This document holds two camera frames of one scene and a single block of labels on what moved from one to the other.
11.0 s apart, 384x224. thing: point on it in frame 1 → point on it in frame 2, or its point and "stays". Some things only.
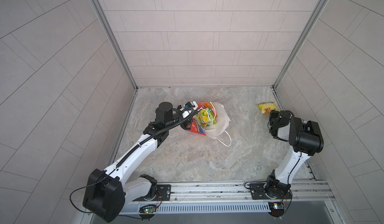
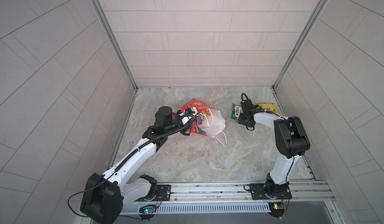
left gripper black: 186,121 → 182,123
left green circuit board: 147,211 stays
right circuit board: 277,209 stays
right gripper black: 274,114 → 240,120
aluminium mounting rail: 315,191 stays
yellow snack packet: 265,108 stays
